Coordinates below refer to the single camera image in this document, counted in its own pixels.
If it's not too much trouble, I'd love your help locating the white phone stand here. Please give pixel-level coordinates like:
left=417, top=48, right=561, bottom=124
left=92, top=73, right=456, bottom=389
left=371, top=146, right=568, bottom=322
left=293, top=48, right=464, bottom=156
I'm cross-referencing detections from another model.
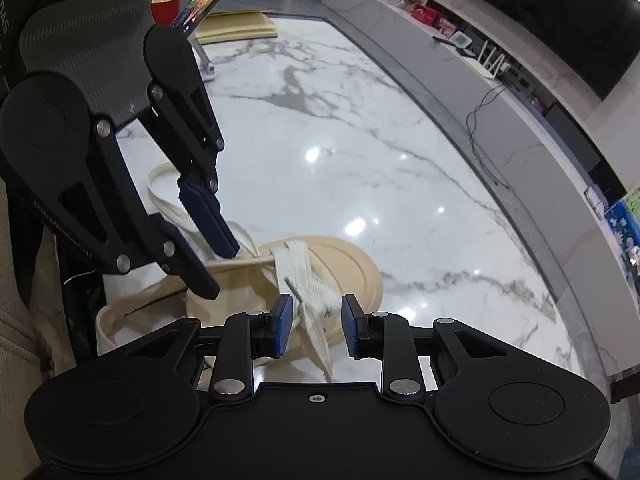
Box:
left=191, top=30, right=219, bottom=81

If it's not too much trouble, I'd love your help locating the beige flat pad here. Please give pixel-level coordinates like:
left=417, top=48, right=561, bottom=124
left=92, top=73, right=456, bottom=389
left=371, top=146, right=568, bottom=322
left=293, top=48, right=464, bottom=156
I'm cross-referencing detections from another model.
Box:
left=195, top=10, right=279, bottom=44

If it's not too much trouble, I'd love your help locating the black cable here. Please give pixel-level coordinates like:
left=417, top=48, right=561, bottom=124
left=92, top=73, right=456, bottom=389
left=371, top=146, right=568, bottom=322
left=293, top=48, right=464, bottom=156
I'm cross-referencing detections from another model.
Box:
left=466, top=82, right=512, bottom=189

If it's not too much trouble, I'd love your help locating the white shoelace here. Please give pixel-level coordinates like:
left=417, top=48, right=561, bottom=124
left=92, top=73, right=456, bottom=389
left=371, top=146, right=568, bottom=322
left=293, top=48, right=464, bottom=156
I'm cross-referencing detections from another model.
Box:
left=227, top=225, right=337, bottom=385

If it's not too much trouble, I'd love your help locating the lotus painting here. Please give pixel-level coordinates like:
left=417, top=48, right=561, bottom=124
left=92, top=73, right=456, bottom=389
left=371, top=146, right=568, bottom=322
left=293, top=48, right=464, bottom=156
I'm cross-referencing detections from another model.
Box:
left=602, top=185, right=640, bottom=242

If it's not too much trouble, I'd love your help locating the smartphone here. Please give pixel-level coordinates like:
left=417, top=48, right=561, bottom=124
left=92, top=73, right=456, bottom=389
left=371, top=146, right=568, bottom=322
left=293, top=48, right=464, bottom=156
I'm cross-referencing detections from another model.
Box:
left=174, top=0, right=231, bottom=32

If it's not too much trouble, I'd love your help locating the person's beige fleece clothing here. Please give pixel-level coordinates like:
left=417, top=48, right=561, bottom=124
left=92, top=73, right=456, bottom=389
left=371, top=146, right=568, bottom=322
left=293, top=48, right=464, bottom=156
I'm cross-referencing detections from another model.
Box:
left=0, top=175, right=107, bottom=480

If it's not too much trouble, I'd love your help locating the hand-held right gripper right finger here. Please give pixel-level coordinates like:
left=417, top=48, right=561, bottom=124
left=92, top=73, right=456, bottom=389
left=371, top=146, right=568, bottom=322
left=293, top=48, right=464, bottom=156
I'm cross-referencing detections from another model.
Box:
left=341, top=294, right=524, bottom=398

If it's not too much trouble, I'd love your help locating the black television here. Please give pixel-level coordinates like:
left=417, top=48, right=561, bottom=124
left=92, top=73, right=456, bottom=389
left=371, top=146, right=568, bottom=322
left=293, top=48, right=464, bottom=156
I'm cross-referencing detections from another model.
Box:
left=445, top=0, right=640, bottom=102

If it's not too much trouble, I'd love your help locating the white router with antennas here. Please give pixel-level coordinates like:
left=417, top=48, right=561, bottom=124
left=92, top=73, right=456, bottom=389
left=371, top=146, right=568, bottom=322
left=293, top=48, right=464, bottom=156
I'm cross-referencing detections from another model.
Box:
left=470, top=45, right=507, bottom=80

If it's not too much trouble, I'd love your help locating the red cup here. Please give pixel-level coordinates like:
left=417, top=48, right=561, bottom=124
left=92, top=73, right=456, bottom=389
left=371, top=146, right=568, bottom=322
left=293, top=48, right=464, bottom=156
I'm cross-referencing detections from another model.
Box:
left=151, top=0, right=181, bottom=26

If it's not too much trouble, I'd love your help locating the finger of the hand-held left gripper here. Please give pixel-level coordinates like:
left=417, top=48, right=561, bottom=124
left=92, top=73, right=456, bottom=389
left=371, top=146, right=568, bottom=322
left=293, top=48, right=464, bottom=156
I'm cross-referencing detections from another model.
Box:
left=149, top=79, right=242, bottom=261
left=30, top=119, right=222, bottom=301

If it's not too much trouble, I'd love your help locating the white tablet device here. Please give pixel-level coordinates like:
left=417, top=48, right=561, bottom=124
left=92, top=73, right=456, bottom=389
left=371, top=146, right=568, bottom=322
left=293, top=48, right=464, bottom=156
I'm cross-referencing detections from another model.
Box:
left=582, top=185, right=609, bottom=216

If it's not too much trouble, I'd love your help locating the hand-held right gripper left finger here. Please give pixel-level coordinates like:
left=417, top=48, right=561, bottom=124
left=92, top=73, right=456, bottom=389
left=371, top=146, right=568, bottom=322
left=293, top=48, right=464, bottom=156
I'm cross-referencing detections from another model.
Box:
left=119, top=294, right=294, bottom=402

